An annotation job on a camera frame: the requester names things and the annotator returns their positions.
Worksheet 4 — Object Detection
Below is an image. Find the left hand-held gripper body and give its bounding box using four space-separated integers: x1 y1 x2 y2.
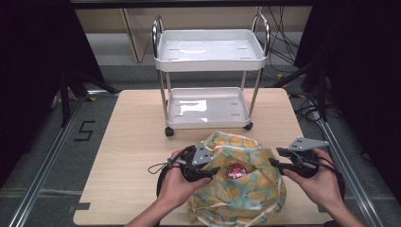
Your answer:
181 141 215 183

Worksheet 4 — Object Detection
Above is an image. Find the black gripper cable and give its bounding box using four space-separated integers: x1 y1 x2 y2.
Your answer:
156 165 171 199
315 155 347 203

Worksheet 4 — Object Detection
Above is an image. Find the wooden cabinet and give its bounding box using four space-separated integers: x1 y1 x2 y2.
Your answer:
75 8 313 63

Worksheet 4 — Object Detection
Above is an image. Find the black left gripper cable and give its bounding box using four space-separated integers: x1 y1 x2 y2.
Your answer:
156 165 171 199

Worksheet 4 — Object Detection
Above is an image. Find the black metal stand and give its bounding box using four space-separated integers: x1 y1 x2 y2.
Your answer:
270 61 329 123
59 67 119 128

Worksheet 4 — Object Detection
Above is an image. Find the white two-tier trolley cart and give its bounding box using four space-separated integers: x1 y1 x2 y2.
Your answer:
151 11 272 137

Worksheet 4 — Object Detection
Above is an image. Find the thin grey cable loop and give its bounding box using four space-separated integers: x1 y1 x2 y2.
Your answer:
148 159 183 175

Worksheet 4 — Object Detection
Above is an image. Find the person's right hand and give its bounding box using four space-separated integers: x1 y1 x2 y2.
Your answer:
282 148 343 211

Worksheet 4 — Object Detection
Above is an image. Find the fruit print fabric bag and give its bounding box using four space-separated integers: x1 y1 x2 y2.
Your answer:
187 131 288 227

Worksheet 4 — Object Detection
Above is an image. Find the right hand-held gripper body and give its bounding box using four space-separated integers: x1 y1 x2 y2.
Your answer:
287 135 331 179

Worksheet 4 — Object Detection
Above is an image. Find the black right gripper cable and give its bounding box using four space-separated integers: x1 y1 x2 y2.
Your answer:
315 155 347 203

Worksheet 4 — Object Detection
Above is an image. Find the black curtain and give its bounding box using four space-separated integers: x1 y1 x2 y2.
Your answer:
294 0 401 202
0 0 106 187

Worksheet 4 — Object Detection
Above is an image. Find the aluminium floor rail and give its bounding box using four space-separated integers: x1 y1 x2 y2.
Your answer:
306 97 385 227
9 90 121 227

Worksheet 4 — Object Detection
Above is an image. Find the person's left hand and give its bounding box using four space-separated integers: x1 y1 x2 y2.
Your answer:
158 148 213 211

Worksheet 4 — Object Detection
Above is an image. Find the black frame beam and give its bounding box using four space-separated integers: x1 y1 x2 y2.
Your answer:
69 0 316 9

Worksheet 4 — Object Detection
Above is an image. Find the red lid jar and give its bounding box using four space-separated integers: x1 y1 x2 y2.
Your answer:
226 162 249 181

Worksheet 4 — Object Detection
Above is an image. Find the bundle of black cables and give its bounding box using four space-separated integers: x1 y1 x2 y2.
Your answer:
256 6 335 125

